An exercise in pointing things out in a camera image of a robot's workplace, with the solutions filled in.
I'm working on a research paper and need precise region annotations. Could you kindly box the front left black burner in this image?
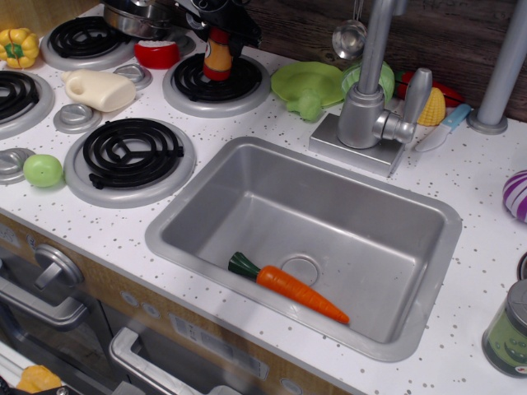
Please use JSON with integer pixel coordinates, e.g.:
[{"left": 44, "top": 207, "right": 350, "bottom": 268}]
[{"left": 1, "top": 71, "right": 54, "bottom": 140}]

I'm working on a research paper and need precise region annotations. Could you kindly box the cream toy detergent bottle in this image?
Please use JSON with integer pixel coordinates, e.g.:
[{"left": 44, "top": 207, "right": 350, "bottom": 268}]
[{"left": 61, "top": 69, "right": 137, "bottom": 112}]

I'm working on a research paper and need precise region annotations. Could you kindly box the hanging steel ladle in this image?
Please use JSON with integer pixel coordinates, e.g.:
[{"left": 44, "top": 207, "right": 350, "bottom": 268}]
[{"left": 332, "top": 1, "right": 367, "bottom": 61}]

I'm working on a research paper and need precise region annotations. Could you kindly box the back right black burner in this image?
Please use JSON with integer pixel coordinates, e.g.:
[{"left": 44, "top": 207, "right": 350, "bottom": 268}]
[{"left": 162, "top": 53, "right": 271, "bottom": 119}]

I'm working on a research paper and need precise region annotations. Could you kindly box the black burner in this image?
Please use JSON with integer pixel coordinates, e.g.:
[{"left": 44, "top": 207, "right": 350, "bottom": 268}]
[
  {"left": 1, "top": 71, "right": 54, "bottom": 140},
  {"left": 64, "top": 118, "right": 196, "bottom": 209},
  {"left": 162, "top": 53, "right": 271, "bottom": 119},
  {"left": 40, "top": 16, "right": 136, "bottom": 71}
]

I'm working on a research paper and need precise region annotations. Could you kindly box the silver toy sink basin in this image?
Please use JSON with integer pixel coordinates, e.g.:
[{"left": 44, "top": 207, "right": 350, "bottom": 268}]
[{"left": 146, "top": 137, "right": 462, "bottom": 362}]

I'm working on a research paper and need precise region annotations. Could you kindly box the yellow toy bell pepper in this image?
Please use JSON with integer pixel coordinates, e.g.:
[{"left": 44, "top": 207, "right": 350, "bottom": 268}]
[{"left": 1, "top": 28, "right": 40, "bottom": 69}]

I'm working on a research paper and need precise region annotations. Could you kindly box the green toy cabbage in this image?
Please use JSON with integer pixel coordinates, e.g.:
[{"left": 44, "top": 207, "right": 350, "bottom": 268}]
[{"left": 341, "top": 62, "right": 395, "bottom": 103}]

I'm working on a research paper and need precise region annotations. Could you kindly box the blue handled toy knife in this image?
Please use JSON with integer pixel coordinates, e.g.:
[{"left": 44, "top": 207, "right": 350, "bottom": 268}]
[{"left": 415, "top": 104, "right": 472, "bottom": 152}]

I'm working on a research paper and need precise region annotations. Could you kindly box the green toy apple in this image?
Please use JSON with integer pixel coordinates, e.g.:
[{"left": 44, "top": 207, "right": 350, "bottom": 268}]
[{"left": 23, "top": 154, "right": 63, "bottom": 188}]

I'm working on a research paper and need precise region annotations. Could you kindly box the grey oven handle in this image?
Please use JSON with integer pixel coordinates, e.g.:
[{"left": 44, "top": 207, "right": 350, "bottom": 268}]
[
  {"left": 1, "top": 277, "right": 90, "bottom": 332},
  {"left": 108, "top": 327, "right": 231, "bottom": 395}
]

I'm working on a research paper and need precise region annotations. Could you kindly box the steel toy pot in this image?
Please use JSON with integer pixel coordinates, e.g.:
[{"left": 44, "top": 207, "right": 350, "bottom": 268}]
[{"left": 101, "top": 0, "right": 172, "bottom": 40}]

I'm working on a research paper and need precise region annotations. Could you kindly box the front right black burner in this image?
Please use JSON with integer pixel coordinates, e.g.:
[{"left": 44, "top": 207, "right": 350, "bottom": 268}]
[{"left": 64, "top": 118, "right": 196, "bottom": 209}]

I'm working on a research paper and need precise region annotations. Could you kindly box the silver stove knob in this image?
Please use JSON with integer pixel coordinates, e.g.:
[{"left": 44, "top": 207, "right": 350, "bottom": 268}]
[
  {"left": 54, "top": 104, "right": 102, "bottom": 134},
  {"left": 0, "top": 148, "right": 35, "bottom": 185},
  {"left": 114, "top": 64, "right": 153, "bottom": 91}
]

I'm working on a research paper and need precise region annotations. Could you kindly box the back left black burner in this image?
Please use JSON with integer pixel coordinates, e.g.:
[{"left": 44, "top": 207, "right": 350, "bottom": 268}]
[{"left": 40, "top": 16, "right": 136, "bottom": 71}]

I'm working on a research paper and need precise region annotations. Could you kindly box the silver stove knob middle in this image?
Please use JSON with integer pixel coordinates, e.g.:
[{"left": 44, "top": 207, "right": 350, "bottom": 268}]
[{"left": 54, "top": 104, "right": 102, "bottom": 134}]

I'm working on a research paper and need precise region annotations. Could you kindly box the red ketchup bottle toy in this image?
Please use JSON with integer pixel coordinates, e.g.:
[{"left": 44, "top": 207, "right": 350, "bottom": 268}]
[{"left": 203, "top": 26, "right": 232, "bottom": 81}]

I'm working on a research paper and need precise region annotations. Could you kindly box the orange toy carrot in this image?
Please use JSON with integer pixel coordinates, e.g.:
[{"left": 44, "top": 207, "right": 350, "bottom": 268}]
[{"left": 228, "top": 252, "right": 350, "bottom": 324}]

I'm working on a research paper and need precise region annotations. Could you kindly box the grey left oven handle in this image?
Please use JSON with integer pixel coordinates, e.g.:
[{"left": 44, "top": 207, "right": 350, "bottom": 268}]
[{"left": 1, "top": 277, "right": 90, "bottom": 332}]

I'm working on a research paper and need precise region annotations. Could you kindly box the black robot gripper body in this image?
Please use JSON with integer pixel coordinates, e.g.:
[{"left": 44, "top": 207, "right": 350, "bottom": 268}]
[{"left": 175, "top": 1, "right": 262, "bottom": 45}]

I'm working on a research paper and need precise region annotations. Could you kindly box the green labelled toy can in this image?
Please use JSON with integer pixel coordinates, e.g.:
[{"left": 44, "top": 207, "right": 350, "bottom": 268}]
[{"left": 482, "top": 280, "right": 526, "bottom": 379}]

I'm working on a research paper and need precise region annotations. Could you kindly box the grey vertical post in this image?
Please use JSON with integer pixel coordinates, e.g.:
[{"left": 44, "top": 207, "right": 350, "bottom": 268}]
[{"left": 467, "top": 0, "right": 526, "bottom": 135}]

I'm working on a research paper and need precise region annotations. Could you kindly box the red toy pepper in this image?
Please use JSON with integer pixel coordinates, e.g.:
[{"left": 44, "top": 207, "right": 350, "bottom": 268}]
[{"left": 394, "top": 71, "right": 465, "bottom": 107}]

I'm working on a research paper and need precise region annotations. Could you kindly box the silver toy faucet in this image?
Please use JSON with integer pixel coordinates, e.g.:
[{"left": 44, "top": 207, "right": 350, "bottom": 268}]
[{"left": 309, "top": 0, "right": 432, "bottom": 177}]

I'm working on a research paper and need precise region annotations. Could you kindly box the silver oven dial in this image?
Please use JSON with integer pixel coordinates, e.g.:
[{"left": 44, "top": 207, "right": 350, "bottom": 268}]
[{"left": 35, "top": 244, "right": 84, "bottom": 290}]

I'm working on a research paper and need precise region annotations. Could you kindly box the silver stove knob lower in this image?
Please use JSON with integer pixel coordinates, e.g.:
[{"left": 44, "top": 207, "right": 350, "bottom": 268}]
[{"left": 0, "top": 148, "right": 35, "bottom": 185}]

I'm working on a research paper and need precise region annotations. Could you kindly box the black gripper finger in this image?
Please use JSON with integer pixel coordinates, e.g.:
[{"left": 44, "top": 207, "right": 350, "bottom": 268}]
[
  {"left": 185, "top": 14, "right": 211, "bottom": 42},
  {"left": 229, "top": 35, "right": 245, "bottom": 57}
]

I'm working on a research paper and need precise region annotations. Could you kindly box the grey right oven handle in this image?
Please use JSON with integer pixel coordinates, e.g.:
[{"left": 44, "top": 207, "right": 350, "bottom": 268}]
[{"left": 108, "top": 327, "right": 231, "bottom": 395}]

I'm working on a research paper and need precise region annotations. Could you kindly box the yellow toy at bottom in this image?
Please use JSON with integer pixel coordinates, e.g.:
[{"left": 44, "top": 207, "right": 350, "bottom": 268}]
[{"left": 16, "top": 365, "right": 63, "bottom": 393}]

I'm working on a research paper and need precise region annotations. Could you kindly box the silver stove knob upper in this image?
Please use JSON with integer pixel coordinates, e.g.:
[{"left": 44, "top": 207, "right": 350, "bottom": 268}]
[{"left": 114, "top": 64, "right": 153, "bottom": 91}]

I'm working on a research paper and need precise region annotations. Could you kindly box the yellow toy corn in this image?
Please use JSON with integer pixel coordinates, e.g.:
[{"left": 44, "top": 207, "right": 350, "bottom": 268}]
[{"left": 417, "top": 87, "right": 446, "bottom": 127}]

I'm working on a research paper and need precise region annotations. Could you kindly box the purple striped toy onion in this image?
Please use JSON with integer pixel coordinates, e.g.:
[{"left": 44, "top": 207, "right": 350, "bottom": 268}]
[{"left": 502, "top": 170, "right": 526, "bottom": 222}]

